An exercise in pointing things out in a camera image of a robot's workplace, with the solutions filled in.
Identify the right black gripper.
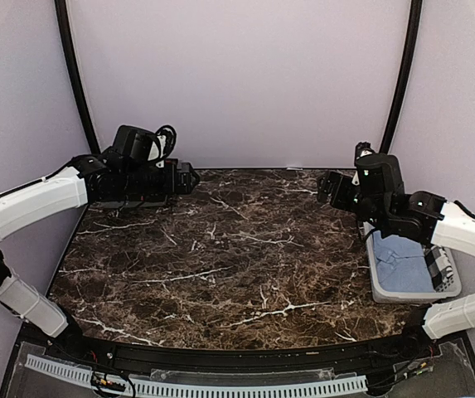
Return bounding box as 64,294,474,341
318,168,389,231

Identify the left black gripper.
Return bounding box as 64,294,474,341
123,162,200,194

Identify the light blue long sleeve shirt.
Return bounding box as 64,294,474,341
372,231,434,293

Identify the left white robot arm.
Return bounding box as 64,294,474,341
0,155,200,362

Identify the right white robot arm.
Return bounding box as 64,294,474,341
317,169,475,360

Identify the black white checkered shirt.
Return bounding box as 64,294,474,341
424,245,455,292

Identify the grey plastic laundry basket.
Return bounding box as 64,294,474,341
360,222,462,304

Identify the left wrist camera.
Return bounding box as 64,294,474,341
112,124,177,163

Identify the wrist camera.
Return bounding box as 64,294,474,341
354,142,405,198
112,124,177,163

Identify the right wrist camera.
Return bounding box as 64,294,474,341
354,142,405,198

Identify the black front rail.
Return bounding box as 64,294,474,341
37,335,432,374

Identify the right black frame post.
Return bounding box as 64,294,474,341
379,0,423,153

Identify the black frame post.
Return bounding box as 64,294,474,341
54,0,101,154
379,0,423,153

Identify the white slotted cable duct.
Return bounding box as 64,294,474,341
25,354,367,397

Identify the left black frame post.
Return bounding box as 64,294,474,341
54,0,101,154

